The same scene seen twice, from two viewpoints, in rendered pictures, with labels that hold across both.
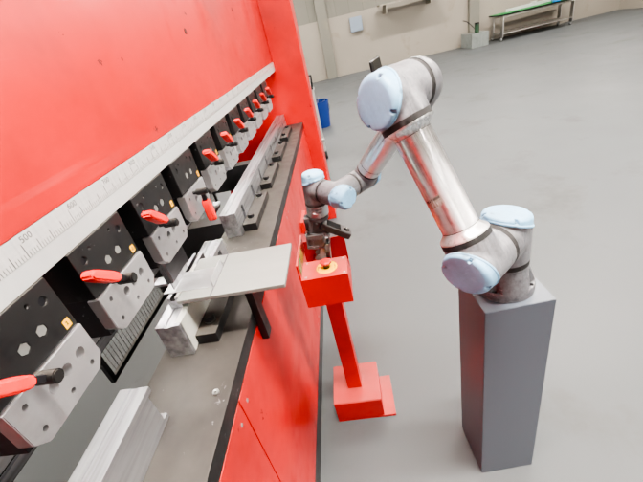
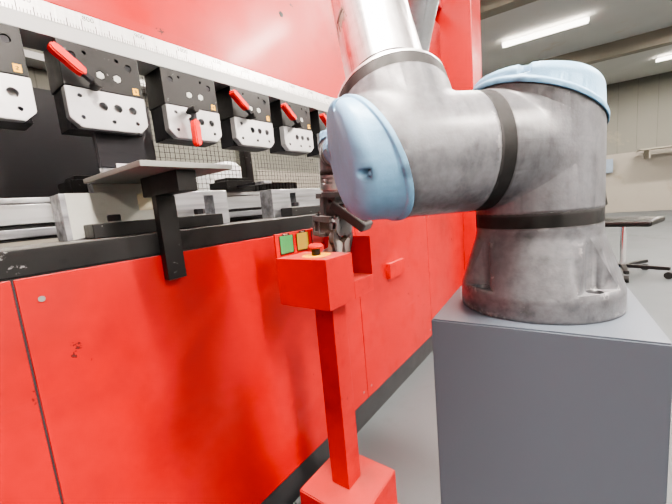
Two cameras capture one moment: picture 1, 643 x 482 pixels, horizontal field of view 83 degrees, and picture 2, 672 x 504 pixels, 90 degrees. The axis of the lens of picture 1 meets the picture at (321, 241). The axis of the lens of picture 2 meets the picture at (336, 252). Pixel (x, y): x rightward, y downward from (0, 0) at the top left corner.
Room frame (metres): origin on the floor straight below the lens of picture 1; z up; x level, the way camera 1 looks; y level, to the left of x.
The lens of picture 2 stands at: (0.33, -0.44, 0.90)
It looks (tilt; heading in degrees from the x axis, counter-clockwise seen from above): 8 degrees down; 29
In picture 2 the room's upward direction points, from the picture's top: 5 degrees counter-clockwise
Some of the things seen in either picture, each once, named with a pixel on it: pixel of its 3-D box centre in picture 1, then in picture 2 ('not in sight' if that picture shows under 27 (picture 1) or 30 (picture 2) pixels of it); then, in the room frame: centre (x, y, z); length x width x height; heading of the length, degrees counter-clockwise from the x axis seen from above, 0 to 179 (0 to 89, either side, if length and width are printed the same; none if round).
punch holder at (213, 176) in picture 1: (200, 163); (245, 121); (1.17, 0.31, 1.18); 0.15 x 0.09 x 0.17; 172
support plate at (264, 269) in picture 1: (237, 272); (156, 174); (0.78, 0.22, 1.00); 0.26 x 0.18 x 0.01; 82
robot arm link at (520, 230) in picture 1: (504, 233); (528, 144); (0.74, -0.45, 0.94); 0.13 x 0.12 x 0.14; 126
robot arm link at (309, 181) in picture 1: (314, 187); (333, 153); (1.11, -0.02, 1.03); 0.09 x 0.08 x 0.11; 36
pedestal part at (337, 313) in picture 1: (343, 339); (338, 391); (1.07, 0.01, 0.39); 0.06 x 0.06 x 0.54; 82
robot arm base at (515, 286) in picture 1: (503, 270); (535, 255); (0.74, -0.45, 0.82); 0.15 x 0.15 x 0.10
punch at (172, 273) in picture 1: (173, 262); (121, 156); (0.80, 0.37, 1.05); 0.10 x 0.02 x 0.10; 172
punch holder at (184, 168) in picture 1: (178, 187); (185, 110); (0.97, 0.34, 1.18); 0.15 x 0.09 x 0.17; 172
